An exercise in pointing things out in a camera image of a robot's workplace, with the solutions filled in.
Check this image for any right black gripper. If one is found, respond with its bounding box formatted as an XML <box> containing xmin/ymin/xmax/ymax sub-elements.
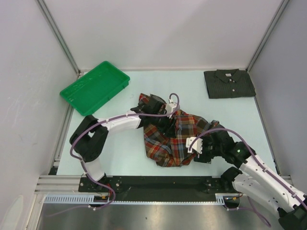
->
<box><xmin>193</xmin><ymin>134</ymin><xmax>224</xmax><ymax>164</ymax></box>

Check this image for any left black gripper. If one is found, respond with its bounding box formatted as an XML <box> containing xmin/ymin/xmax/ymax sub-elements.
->
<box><xmin>150</xmin><ymin>110</ymin><xmax>176</xmax><ymax>138</ymax></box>

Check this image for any red plaid long sleeve shirt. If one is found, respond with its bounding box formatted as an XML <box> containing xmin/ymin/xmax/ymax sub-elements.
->
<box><xmin>137</xmin><ymin>93</ymin><xmax>220</xmax><ymax>168</ymax></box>

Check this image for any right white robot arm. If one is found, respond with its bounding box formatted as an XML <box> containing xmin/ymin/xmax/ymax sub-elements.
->
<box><xmin>186</xmin><ymin>127</ymin><xmax>307</xmax><ymax>230</ymax></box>

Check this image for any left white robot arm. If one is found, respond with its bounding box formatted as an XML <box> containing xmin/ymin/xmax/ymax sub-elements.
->
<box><xmin>70</xmin><ymin>93</ymin><xmax>179</xmax><ymax>192</ymax></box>

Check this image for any folded dark striped shirt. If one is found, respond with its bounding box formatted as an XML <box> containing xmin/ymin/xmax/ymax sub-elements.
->
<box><xmin>204</xmin><ymin>69</ymin><xmax>256</xmax><ymax>99</ymax></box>

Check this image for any green plastic tray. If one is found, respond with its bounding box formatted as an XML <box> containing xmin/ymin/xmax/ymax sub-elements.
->
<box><xmin>59</xmin><ymin>61</ymin><xmax>130</xmax><ymax>116</ymax></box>

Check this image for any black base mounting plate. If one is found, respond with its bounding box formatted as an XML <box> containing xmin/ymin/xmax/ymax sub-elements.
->
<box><xmin>78</xmin><ymin>175</ymin><xmax>240</xmax><ymax>208</ymax></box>

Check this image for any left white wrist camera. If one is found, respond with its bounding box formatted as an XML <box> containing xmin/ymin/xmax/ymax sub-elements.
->
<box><xmin>165</xmin><ymin>100</ymin><xmax>180</xmax><ymax>118</ymax></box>

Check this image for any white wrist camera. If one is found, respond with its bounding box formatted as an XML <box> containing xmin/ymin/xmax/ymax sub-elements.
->
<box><xmin>186</xmin><ymin>137</ymin><xmax>203</xmax><ymax>154</ymax></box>
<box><xmin>165</xmin><ymin>100</ymin><xmax>180</xmax><ymax>118</ymax></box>

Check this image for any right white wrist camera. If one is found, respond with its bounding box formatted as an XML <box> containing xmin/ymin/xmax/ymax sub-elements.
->
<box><xmin>186</xmin><ymin>137</ymin><xmax>203</xmax><ymax>154</ymax></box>

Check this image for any white slotted cable duct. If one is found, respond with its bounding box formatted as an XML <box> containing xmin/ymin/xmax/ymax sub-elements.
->
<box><xmin>44</xmin><ymin>194</ymin><xmax>241</xmax><ymax>205</ymax></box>

